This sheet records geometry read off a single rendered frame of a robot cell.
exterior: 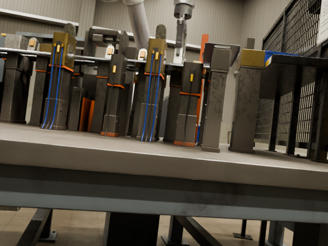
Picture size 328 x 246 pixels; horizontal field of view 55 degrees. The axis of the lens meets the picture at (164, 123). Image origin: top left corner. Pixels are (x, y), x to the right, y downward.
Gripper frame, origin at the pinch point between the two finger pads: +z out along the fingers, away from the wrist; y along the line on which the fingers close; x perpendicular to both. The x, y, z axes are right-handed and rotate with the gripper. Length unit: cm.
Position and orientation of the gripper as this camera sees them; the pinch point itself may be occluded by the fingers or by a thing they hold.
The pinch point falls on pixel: (177, 56)
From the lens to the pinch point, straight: 132.9
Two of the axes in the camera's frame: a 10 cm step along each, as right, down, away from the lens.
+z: -1.1, 9.9, -0.3
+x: 9.9, 1.1, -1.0
